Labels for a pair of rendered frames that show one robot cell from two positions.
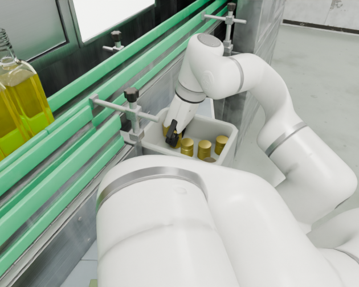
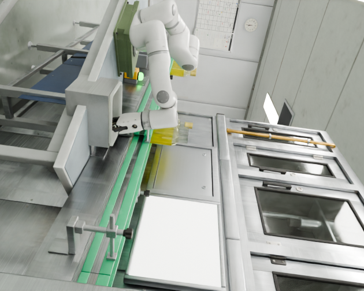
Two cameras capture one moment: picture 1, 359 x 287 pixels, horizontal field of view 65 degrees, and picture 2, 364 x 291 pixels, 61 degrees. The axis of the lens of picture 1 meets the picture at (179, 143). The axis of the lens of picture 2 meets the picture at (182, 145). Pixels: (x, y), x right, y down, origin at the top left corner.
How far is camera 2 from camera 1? 1.65 m
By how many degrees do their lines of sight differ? 114
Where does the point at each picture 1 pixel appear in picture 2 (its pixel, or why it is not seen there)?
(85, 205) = (137, 100)
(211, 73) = not seen: hidden behind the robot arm
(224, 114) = not seen: outside the picture
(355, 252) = (176, 20)
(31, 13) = (174, 181)
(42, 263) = (137, 91)
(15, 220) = not seen: hidden behind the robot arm
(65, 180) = (151, 105)
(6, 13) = (178, 174)
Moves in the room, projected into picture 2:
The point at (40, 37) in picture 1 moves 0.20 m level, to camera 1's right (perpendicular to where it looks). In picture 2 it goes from (162, 180) to (164, 159)
